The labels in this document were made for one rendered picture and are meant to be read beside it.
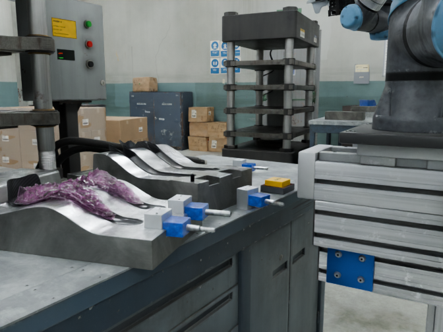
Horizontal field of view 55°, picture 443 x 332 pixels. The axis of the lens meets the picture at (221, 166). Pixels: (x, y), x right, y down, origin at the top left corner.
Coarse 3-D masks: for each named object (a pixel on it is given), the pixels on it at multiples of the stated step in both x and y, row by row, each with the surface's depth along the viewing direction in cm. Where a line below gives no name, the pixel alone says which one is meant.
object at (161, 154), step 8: (128, 144) 129; (136, 144) 130; (144, 144) 130; (152, 144) 133; (120, 152) 121; (128, 152) 124; (160, 152) 131; (136, 160) 121; (168, 160) 129; (144, 168) 119; (152, 168) 120; (176, 168) 124; (184, 168) 127; (192, 168) 125; (200, 168) 123; (208, 168) 122; (216, 168) 120; (176, 176) 110; (184, 176) 109
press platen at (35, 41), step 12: (0, 36) 137; (12, 36) 138; (24, 36) 142; (36, 36) 141; (48, 36) 143; (0, 48) 138; (12, 48) 139; (24, 48) 140; (36, 48) 141; (48, 48) 143
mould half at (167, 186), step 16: (160, 144) 139; (96, 160) 120; (112, 160) 116; (128, 160) 118; (144, 160) 122; (160, 160) 126; (176, 160) 130; (80, 176) 125; (128, 176) 113; (144, 176) 113; (160, 176) 112; (224, 176) 110; (160, 192) 107; (176, 192) 104; (192, 192) 101; (208, 192) 104; (224, 192) 110; (224, 208) 111
